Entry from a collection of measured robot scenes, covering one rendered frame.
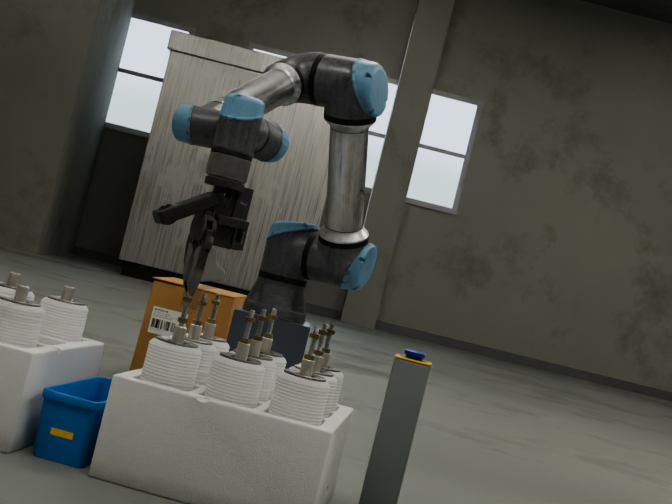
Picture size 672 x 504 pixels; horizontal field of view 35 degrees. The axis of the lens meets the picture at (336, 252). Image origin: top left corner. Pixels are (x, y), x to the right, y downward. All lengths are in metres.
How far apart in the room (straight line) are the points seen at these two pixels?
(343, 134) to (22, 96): 6.24
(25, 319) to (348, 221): 0.79
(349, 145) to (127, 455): 0.86
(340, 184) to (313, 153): 5.83
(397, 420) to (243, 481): 0.35
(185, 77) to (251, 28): 1.52
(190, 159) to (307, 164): 0.89
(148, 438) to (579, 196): 8.19
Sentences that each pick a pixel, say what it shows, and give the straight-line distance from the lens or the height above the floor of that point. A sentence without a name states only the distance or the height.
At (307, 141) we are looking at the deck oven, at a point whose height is 1.32.
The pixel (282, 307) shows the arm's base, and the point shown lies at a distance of 2.49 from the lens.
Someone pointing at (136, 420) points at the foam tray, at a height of 0.11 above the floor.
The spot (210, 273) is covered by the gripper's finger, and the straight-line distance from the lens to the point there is 1.91.
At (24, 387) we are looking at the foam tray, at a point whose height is 0.12.
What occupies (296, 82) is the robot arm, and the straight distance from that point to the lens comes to 2.32.
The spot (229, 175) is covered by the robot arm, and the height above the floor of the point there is 0.56.
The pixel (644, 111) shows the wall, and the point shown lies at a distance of 10.08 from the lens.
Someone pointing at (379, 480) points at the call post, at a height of 0.08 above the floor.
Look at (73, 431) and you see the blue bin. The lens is 1.96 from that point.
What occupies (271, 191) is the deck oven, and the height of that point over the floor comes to 0.89.
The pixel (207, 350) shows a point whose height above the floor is 0.24.
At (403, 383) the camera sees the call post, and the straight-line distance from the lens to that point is 2.04.
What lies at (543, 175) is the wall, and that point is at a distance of 9.77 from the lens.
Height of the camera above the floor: 0.45
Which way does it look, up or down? 1 degrees up
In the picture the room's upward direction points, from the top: 14 degrees clockwise
